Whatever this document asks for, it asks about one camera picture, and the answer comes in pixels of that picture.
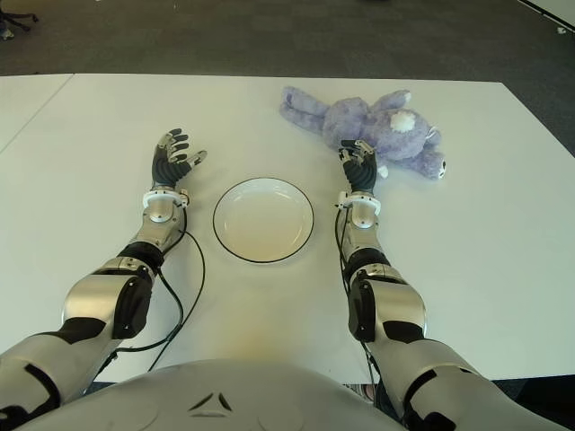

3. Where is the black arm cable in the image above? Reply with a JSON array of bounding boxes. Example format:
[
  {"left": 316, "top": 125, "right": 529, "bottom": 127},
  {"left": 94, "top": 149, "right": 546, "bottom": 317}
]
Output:
[
  {"left": 333, "top": 204, "right": 396, "bottom": 418},
  {"left": 89, "top": 197, "right": 207, "bottom": 396}
]

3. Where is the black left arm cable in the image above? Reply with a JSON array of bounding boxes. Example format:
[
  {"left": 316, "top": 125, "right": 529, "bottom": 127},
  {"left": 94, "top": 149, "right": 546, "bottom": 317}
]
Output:
[{"left": 89, "top": 197, "right": 207, "bottom": 396}]

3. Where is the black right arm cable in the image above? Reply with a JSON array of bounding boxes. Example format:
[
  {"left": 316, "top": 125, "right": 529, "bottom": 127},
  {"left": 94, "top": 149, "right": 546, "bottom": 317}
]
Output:
[{"left": 333, "top": 204, "right": 396, "bottom": 418}]

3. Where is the white plate with black rim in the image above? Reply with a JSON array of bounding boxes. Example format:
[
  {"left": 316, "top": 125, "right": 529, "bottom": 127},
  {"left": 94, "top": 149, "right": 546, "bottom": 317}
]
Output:
[{"left": 212, "top": 177, "right": 315, "bottom": 264}]

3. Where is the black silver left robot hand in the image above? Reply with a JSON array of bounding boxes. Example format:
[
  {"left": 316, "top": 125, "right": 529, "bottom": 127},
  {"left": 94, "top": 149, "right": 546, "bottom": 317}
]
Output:
[{"left": 150, "top": 128, "right": 208, "bottom": 189}]

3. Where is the silver robot torso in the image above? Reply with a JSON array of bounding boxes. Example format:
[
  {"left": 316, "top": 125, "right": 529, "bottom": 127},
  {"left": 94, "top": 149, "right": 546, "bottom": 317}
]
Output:
[{"left": 26, "top": 358, "right": 405, "bottom": 431}]

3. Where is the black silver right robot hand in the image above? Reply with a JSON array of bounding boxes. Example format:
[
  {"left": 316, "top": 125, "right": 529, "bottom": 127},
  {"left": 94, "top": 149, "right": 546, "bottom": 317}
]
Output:
[{"left": 337, "top": 138, "right": 379, "bottom": 192}]

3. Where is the purple plush bunny doll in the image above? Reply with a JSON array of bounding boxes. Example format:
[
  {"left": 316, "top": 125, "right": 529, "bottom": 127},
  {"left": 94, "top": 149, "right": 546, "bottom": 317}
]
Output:
[{"left": 279, "top": 85, "right": 447, "bottom": 181}]

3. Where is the black office chair base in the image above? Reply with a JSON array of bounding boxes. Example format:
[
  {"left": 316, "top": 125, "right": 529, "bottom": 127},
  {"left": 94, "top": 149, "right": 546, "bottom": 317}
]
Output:
[{"left": 0, "top": 11, "right": 40, "bottom": 32}]

